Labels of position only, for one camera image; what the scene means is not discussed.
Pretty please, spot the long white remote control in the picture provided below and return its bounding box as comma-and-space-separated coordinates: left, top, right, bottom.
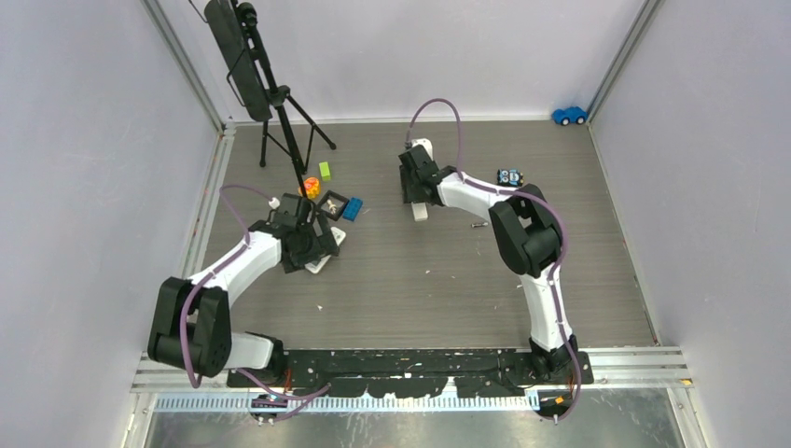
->
411, 203, 428, 222

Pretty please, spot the short white remote control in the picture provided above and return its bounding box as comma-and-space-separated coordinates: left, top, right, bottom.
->
305, 226, 347, 274

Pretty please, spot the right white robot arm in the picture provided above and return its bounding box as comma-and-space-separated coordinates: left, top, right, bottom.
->
398, 142, 576, 384

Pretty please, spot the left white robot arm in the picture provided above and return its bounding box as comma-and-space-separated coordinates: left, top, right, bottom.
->
146, 193, 346, 386

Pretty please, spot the black square tray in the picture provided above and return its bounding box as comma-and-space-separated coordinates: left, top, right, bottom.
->
317, 190, 350, 221

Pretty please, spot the blue lego brick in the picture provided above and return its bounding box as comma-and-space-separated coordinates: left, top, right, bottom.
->
341, 197, 363, 222

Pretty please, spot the orange toy block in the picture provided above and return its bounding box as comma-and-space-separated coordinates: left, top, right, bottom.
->
303, 177, 321, 200

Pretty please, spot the green toy block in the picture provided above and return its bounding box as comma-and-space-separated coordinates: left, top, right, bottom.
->
319, 161, 331, 181

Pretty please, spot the small blue robot toy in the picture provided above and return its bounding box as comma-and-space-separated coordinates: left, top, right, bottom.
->
496, 169, 524, 188

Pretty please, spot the black tripod stand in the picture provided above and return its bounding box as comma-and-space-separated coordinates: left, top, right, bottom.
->
230, 1, 337, 198

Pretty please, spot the blue toy car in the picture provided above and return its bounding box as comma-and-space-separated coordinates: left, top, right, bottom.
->
551, 106, 588, 126

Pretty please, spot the black light panel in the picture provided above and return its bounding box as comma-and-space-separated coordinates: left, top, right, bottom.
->
203, 0, 271, 122

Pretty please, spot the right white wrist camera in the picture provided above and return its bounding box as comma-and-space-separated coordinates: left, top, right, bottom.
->
409, 138, 434, 160

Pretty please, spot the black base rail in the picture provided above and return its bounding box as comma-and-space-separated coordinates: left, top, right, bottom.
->
227, 348, 593, 399

